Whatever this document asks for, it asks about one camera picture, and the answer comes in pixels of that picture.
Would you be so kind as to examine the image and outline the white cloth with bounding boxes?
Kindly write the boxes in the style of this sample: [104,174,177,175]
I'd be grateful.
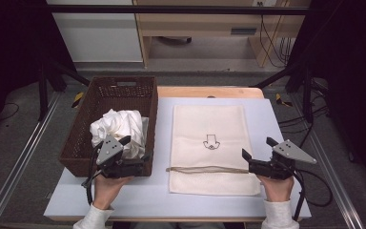
[90,108,148,160]

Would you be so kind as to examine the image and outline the yellow black tape piece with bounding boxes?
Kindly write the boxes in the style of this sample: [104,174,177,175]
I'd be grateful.
[274,93,294,108]
[71,92,86,109]

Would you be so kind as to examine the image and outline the hand-held gripper black cable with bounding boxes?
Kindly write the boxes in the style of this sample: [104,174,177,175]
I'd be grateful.
[81,143,105,206]
[293,170,307,222]

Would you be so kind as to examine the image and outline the hanging cables under desk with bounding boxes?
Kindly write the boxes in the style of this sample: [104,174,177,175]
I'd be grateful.
[257,2,295,69]

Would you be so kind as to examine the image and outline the pale grey table mat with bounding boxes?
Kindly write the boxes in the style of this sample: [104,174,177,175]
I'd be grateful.
[43,96,313,220]

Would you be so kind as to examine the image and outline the person's right hand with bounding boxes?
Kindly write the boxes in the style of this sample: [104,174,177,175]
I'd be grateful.
[255,174,295,203]

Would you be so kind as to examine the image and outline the black horizontal frame bar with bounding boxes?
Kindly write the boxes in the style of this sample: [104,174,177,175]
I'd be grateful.
[45,4,311,16]

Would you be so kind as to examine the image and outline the metal floor rail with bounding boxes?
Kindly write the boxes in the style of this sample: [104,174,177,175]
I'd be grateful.
[290,93,365,229]
[0,91,62,229]

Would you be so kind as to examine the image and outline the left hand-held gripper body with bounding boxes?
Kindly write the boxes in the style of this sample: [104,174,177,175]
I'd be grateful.
[95,135,153,179]

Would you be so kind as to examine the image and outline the wooden table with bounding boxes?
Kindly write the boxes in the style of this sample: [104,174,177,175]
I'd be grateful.
[48,86,310,223]

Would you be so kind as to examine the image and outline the cream drawstring bag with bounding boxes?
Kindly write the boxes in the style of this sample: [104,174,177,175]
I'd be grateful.
[166,104,262,197]

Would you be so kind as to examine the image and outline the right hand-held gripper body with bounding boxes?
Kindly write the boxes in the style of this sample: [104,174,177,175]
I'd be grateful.
[248,139,317,181]

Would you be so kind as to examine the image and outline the person's left hand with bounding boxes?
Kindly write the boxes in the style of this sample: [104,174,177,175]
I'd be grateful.
[92,174,134,211]

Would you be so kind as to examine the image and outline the bundle of black floor cables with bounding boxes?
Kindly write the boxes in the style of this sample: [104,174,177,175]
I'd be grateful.
[277,104,331,151]

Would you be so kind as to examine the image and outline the looped black floor cable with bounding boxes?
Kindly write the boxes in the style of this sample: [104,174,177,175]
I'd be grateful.
[297,169,335,208]

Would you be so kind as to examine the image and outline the black metal stand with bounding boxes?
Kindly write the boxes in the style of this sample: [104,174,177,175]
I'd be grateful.
[37,59,92,122]
[253,61,316,124]

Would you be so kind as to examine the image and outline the white cabinet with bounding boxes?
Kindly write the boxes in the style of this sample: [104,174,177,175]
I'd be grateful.
[45,0,144,63]

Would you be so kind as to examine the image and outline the brown woven basket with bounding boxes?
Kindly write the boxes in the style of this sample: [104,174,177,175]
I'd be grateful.
[58,75,159,178]

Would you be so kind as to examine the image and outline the light wooden desk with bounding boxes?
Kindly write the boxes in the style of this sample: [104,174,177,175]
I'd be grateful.
[132,0,313,69]

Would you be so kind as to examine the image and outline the right hand-held gripper black cable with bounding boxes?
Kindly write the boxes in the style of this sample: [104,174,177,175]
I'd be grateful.
[293,170,307,222]

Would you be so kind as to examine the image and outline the thin black floor cable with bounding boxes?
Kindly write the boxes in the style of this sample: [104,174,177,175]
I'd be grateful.
[0,101,20,122]

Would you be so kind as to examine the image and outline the left hand-held gripper black cable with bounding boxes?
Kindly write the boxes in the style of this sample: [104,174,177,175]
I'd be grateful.
[81,143,105,206]

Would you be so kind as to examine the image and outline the black curtain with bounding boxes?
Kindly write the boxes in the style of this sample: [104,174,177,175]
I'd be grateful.
[0,0,77,141]
[285,0,366,195]

